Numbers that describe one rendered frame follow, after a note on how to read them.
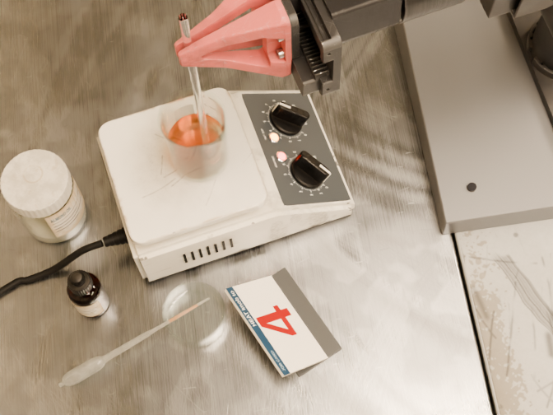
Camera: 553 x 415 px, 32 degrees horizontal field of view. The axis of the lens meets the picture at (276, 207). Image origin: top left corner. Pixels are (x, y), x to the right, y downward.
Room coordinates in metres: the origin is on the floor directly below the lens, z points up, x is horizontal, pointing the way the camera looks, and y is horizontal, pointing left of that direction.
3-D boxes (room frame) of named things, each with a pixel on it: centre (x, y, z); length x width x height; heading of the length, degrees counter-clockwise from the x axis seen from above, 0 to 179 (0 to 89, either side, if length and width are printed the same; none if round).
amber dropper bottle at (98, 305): (0.27, 0.17, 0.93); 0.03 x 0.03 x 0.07
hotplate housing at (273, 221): (0.37, 0.05, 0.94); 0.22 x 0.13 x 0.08; 106
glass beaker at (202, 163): (0.36, 0.06, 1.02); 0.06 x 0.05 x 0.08; 50
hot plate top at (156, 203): (0.36, 0.08, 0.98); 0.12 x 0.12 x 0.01; 16
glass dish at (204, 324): (0.25, 0.08, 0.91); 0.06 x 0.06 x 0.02
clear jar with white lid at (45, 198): (0.36, 0.20, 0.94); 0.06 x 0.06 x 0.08
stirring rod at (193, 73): (0.36, 0.05, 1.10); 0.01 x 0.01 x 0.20
